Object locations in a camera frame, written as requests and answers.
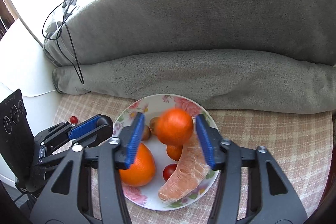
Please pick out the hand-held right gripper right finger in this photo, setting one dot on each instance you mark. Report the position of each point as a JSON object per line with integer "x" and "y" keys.
{"x": 204, "y": 142}

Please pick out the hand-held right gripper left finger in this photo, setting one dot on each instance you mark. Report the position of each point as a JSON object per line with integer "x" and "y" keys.
{"x": 135, "y": 140}

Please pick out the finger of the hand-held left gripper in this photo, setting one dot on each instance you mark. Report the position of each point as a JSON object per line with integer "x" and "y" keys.
{"x": 84, "y": 126}
{"x": 97, "y": 138}

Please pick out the brown kiwi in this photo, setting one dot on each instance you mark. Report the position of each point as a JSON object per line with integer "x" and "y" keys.
{"x": 146, "y": 132}

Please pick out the large orange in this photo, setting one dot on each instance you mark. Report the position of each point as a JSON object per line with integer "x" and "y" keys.
{"x": 141, "y": 169}

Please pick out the small mandarin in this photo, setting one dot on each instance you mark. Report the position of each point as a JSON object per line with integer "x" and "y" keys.
{"x": 173, "y": 152}

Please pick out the floral white plate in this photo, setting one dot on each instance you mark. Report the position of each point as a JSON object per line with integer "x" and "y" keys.
{"x": 157, "y": 108}

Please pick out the peeled pomelo segment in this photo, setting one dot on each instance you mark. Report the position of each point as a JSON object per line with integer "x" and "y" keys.
{"x": 181, "y": 179}

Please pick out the red cherry tomato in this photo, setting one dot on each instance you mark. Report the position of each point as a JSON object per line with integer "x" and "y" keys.
{"x": 73, "y": 119}

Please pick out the pink checked bed sheet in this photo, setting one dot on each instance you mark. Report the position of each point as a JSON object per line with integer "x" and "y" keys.
{"x": 262, "y": 134}

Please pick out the rolled grey fleece blanket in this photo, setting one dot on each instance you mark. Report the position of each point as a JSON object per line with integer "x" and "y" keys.
{"x": 183, "y": 77}

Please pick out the grey fleece pillow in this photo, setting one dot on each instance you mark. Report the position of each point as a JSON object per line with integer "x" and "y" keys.
{"x": 183, "y": 3}

